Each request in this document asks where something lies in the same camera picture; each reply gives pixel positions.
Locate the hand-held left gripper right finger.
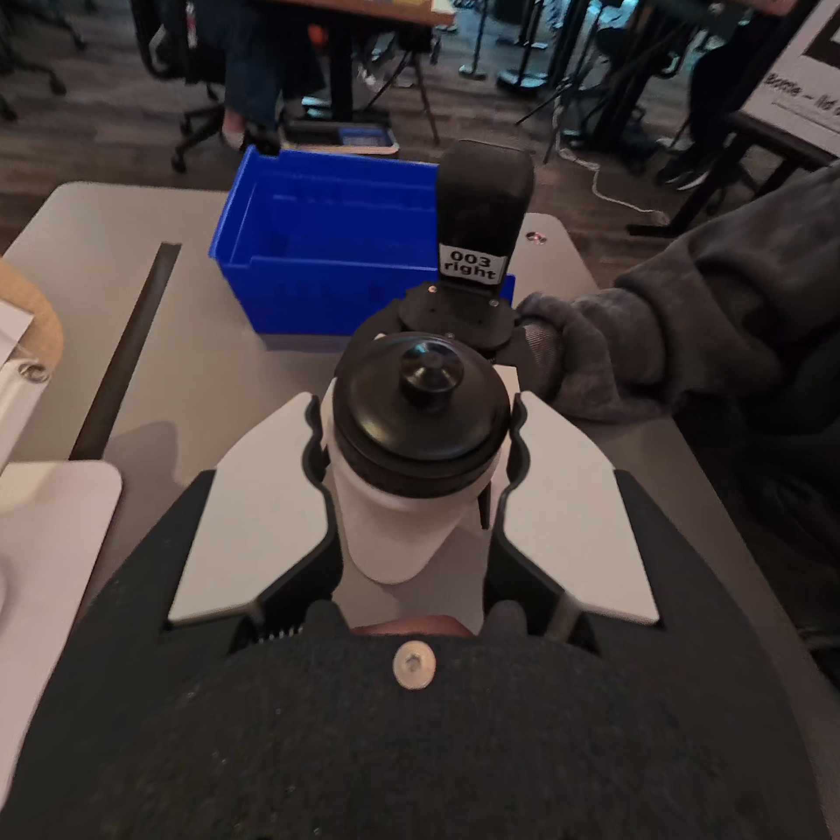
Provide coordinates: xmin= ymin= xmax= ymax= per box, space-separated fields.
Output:
xmin=482 ymin=390 xmax=662 ymax=642

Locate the framed tag sign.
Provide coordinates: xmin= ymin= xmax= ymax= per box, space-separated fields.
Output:
xmin=742 ymin=0 xmax=840 ymax=158

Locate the white floor cable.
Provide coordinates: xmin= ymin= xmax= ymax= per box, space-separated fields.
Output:
xmin=558 ymin=147 xmax=670 ymax=221

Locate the black bottle lid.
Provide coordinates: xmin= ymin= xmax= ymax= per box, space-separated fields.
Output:
xmin=332 ymin=331 xmax=511 ymax=500

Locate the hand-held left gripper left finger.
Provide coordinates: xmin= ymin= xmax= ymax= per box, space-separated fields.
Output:
xmin=167 ymin=392 xmax=345 ymax=630

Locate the instruction sheet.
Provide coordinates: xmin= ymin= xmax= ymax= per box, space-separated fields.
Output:
xmin=0 ymin=298 xmax=52 ymax=470

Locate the wooden desk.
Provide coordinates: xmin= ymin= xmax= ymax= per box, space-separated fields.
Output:
xmin=259 ymin=0 xmax=460 ymax=142

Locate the blue plastic bin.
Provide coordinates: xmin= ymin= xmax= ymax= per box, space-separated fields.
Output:
xmin=209 ymin=146 xmax=516 ymax=336

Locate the black office chair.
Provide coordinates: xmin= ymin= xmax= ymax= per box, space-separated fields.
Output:
xmin=131 ymin=0 xmax=277 ymax=175

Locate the white plastic bottle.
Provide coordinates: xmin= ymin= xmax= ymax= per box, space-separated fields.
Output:
xmin=322 ymin=367 xmax=519 ymax=586

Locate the white document stand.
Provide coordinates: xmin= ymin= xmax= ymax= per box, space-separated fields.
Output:
xmin=0 ymin=459 xmax=123 ymax=719

